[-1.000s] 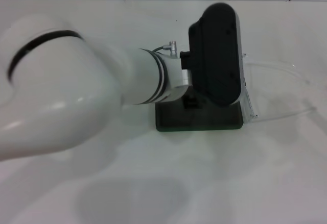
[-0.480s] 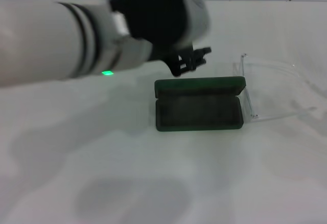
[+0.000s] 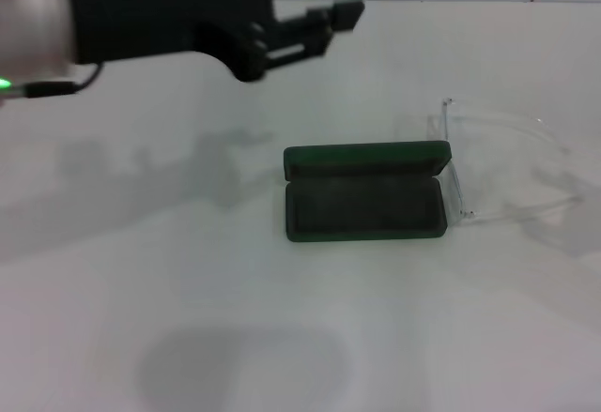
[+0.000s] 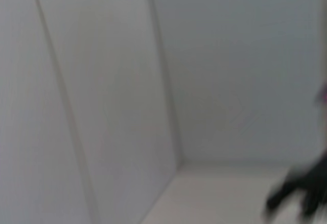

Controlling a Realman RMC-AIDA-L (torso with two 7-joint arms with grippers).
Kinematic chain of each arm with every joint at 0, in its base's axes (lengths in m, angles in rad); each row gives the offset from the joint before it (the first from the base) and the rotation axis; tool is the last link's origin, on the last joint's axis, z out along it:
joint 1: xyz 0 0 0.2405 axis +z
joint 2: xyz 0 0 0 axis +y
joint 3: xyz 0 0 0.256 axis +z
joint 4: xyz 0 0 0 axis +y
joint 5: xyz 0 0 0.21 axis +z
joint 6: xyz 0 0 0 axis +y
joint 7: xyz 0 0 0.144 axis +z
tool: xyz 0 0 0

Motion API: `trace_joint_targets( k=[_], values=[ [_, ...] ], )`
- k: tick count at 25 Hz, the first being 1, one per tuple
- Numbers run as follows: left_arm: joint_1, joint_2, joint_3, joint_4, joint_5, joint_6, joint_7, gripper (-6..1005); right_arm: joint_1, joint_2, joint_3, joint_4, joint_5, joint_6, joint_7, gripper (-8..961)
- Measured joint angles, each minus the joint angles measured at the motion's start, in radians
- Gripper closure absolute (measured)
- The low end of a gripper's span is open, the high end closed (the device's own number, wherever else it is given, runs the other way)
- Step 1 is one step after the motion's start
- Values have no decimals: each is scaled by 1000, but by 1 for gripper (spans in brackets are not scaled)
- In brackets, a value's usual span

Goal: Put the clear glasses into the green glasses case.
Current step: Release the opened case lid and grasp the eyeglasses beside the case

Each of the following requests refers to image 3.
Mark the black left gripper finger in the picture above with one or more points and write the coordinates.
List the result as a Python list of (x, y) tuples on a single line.
[(347, 13)]

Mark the green glasses case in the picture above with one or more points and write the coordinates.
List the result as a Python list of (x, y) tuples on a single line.
[(366, 210)]

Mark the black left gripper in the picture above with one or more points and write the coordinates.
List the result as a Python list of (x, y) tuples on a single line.
[(164, 8)]

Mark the clear white glasses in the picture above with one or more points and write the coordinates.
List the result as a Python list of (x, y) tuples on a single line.
[(457, 187)]

